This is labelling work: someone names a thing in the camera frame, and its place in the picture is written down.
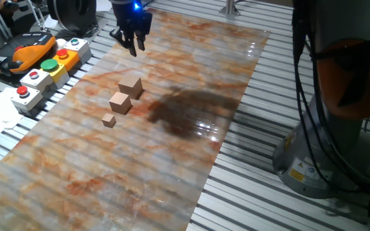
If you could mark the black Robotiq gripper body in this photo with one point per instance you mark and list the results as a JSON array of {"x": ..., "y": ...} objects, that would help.
[{"x": 130, "y": 17}]

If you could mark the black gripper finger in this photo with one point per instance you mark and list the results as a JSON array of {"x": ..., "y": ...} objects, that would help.
[
  {"x": 125, "y": 43},
  {"x": 140, "y": 41}
]

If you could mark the large wooden block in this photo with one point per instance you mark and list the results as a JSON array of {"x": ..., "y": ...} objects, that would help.
[{"x": 130, "y": 85}]

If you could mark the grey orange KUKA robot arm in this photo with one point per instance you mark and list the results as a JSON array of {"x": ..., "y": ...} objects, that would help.
[{"x": 342, "y": 19}]

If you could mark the medium wooden block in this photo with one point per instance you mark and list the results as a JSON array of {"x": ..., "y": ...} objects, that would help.
[{"x": 120, "y": 102}]

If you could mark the small wooden block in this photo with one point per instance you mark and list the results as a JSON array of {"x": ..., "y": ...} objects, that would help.
[{"x": 108, "y": 120}]

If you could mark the white box teal button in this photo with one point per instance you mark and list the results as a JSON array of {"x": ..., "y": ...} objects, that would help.
[{"x": 77, "y": 48}]

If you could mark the black round drum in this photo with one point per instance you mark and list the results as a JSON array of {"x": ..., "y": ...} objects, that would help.
[{"x": 72, "y": 13}]

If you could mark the orange box red button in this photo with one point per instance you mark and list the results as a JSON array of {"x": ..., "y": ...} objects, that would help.
[{"x": 67, "y": 59}]

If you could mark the small white round cap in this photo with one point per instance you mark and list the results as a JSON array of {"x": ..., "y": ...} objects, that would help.
[{"x": 61, "y": 43}]

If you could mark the yellow box green button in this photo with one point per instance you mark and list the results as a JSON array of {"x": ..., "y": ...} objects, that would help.
[{"x": 58, "y": 72}]

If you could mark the white box small red button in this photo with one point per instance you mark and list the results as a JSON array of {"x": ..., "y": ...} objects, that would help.
[{"x": 38, "y": 81}]

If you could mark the orange black teach pendant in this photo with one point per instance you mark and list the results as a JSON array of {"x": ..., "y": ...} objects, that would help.
[{"x": 27, "y": 51}]

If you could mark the white box red mushroom button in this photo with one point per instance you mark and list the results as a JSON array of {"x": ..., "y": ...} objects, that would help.
[{"x": 27, "y": 99}]

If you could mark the orange marble pattern mat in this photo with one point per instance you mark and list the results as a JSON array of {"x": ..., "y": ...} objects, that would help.
[{"x": 75, "y": 179}]

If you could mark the aluminium upright post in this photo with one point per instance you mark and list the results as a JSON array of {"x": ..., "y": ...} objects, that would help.
[{"x": 230, "y": 9}]

